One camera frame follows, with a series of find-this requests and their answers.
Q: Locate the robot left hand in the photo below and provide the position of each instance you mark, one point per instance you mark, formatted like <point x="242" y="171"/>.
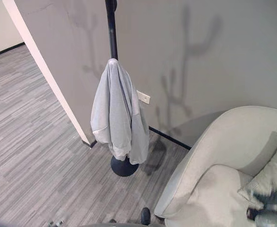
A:
<point x="55" y="223"/>

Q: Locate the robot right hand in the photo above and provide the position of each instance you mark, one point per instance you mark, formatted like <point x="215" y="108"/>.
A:
<point x="272" y="199"/>

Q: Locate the grey sweatshirt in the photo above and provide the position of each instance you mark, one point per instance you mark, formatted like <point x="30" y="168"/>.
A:
<point x="119" y="106"/>

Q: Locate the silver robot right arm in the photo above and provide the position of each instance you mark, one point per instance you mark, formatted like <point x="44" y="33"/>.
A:
<point x="269" y="218"/>

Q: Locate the beige sofa cushion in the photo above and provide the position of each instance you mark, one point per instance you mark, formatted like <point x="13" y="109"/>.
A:
<point x="274" y="170"/>

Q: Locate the beige fabric sofa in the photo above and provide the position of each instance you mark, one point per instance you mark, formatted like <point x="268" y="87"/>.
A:
<point x="235" y="132"/>

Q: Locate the black coat rack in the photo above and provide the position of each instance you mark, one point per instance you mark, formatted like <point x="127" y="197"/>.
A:
<point x="112" y="35"/>

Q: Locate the dark robot foot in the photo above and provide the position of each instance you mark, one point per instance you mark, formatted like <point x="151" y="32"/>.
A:
<point x="145" y="215"/>

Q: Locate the black baseboard strip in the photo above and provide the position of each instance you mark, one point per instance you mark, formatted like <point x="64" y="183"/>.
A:
<point x="170" y="138"/>

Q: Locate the white wall outlet plate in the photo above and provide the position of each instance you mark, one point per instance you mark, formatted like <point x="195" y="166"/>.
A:
<point x="144" y="97"/>

